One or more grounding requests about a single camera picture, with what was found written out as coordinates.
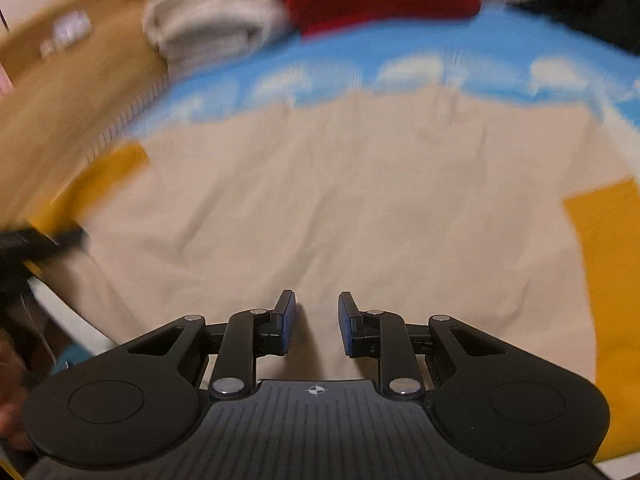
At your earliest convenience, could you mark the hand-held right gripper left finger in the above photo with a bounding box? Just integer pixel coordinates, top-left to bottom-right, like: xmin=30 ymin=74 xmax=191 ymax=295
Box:
xmin=125 ymin=289 xmax=297 ymax=401

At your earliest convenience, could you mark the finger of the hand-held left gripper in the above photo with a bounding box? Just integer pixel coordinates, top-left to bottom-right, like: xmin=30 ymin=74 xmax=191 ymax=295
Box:
xmin=27 ymin=225 xmax=92 ymax=263

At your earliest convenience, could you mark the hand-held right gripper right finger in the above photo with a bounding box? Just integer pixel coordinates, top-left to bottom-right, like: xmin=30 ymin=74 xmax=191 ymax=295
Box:
xmin=338 ymin=291 xmax=506 ymax=401

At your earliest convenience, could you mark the beige and orange sweatshirt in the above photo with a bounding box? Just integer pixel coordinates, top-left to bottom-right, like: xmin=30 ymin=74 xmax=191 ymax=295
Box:
xmin=27 ymin=85 xmax=640 ymax=461

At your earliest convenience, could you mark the person's left forearm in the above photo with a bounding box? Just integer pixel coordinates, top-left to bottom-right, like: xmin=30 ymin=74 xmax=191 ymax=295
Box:
xmin=0 ymin=335 xmax=33 ymax=453

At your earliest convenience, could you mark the pile of black clothes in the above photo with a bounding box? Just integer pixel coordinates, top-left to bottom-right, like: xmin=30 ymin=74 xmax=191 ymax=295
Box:
xmin=520 ymin=0 xmax=640 ymax=53

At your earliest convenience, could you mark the folded white fleece garment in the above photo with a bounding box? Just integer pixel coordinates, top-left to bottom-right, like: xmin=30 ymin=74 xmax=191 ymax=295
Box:
xmin=142 ymin=0 xmax=293 ymax=73

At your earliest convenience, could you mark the blue printed blanket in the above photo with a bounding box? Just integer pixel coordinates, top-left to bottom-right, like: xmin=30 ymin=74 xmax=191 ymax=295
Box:
xmin=120 ymin=2 xmax=640 ymax=133

